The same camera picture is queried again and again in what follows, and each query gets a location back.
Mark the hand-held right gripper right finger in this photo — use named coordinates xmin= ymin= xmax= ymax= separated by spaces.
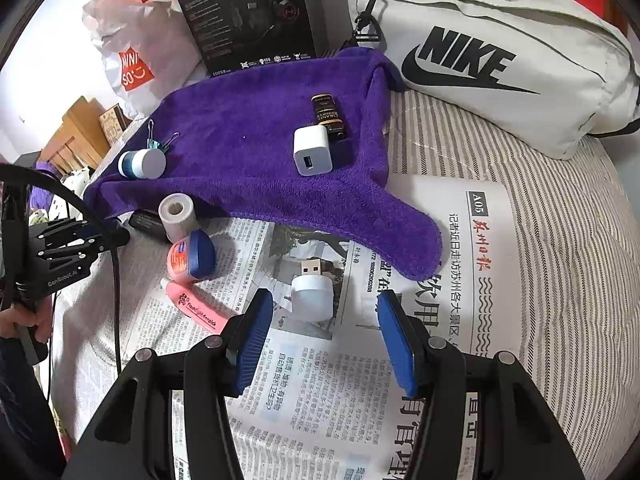
xmin=376 ymin=290 xmax=586 ymax=480

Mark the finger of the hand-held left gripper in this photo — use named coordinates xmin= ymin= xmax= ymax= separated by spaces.
xmin=49 ymin=217 xmax=123 ymax=241
xmin=51 ymin=230 xmax=132 ymax=266

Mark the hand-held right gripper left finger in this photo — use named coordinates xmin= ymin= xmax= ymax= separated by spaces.
xmin=62 ymin=287 xmax=275 ymax=480

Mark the black rectangular stick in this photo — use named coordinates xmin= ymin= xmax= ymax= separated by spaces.
xmin=127 ymin=210 xmax=168 ymax=241

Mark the white tape roll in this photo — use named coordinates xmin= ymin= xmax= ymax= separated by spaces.
xmin=158 ymin=192 xmax=198 ymax=245

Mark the white plug-in night light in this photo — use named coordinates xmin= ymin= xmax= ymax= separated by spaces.
xmin=290 ymin=257 xmax=337 ymax=320

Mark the small pink and blue jar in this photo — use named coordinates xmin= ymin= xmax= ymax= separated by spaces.
xmin=166 ymin=230 xmax=217 ymax=281

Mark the blue bottle with white cap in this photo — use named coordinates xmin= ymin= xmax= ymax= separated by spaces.
xmin=117 ymin=148 xmax=167 ymax=181

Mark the green binder clip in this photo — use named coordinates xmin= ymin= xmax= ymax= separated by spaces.
xmin=144 ymin=119 xmax=181 ymax=155

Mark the white cube charger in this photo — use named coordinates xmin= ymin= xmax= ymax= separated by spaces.
xmin=292 ymin=125 xmax=333 ymax=177

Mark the dark brown gold tube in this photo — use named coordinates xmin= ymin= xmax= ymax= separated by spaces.
xmin=310 ymin=92 xmax=348 ymax=142

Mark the person's left hand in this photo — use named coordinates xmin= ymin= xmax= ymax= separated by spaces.
xmin=0 ymin=300 xmax=53 ymax=343

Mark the white spotted plush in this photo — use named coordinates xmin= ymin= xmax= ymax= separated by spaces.
xmin=30 ymin=167 xmax=93 ymax=226

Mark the purple plush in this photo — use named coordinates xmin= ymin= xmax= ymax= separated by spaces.
xmin=27 ymin=160 xmax=66 ymax=211

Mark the spread newspaper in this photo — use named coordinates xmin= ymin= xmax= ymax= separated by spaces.
xmin=50 ymin=175 xmax=526 ymax=480

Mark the wooden furniture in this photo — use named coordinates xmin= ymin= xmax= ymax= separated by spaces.
xmin=37 ymin=96 xmax=113 ymax=176

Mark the brown patterned box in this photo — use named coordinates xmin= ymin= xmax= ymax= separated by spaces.
xmin=98 ymin=103 xmax=132 ymax=148

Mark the white plastic shopping bag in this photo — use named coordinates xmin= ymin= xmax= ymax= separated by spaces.
xmin=81 ymin=0 xmax=208 ymax=118

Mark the purple towel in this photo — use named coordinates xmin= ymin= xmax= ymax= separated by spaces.
xmin=82 ymin=46 xmax=443 ymax=282

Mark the black headset box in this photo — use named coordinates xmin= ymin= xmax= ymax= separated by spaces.
xmin=171 ymin=0 xmax=318 ymax=80

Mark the grey waist bag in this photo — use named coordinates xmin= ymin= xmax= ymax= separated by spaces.
xmin=344 ymin=0 xmax=640 ymax=161

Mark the black cable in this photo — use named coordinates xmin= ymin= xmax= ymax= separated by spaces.
xmin=0 ymin=162 xmax=126 ymax=376

